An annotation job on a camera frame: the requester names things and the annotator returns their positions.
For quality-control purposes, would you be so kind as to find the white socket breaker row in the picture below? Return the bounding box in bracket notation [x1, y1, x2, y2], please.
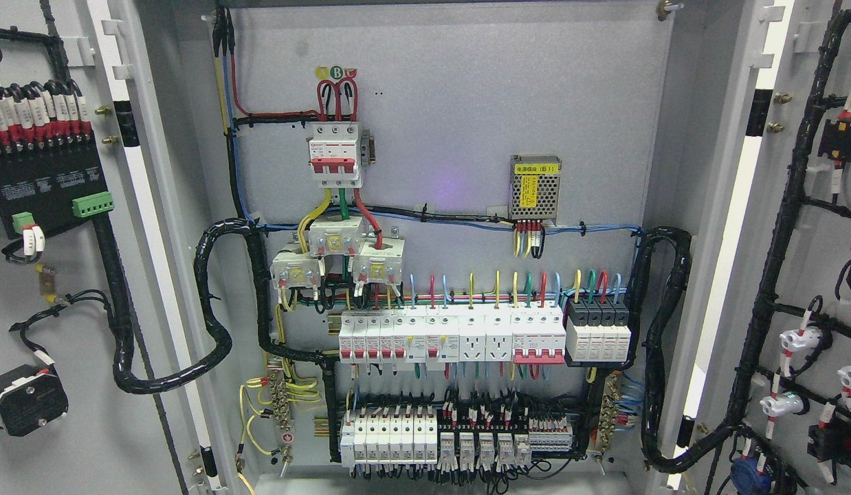
[338, 306, 566, 369]

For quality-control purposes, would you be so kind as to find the black surge protector block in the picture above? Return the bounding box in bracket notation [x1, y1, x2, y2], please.
[564, 298, 632, 369]

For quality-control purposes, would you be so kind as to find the metal mesh power supply module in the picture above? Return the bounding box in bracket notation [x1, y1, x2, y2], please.
[508, 155, 562, 221]

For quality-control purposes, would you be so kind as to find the white rotary selector switch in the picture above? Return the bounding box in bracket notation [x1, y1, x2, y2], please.
[0, 364, 69, 437]

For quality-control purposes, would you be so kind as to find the red main circuit breaker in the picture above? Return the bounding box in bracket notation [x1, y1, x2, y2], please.
[307, 122, 375, 188]

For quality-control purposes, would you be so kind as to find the lower white breaker relay row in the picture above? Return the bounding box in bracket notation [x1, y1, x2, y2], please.
[338, 389, 577, 483]

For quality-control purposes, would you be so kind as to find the black corrugated cable conduit left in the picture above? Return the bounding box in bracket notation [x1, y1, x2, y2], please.
[92, 219, 340, 461]

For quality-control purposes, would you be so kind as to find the black corrugated cable conduit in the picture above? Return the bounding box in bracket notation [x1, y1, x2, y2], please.
[92, 219, 340, 461]
[628, 227, 736, 475]

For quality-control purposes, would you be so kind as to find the black digital power meter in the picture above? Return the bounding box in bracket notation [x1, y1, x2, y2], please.
[0, 140, 107, 239]

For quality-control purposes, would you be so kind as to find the white current transformers group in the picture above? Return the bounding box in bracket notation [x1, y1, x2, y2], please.
[271, 215, 406, 289]

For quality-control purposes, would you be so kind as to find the grey cabinet door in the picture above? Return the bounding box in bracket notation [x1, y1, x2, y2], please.
[648, 1, 851, 494]
[0, 1, 212, 494]

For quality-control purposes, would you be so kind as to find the black corrugated cable conduit right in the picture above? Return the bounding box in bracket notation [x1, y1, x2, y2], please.
[628, 227, 736, 475]

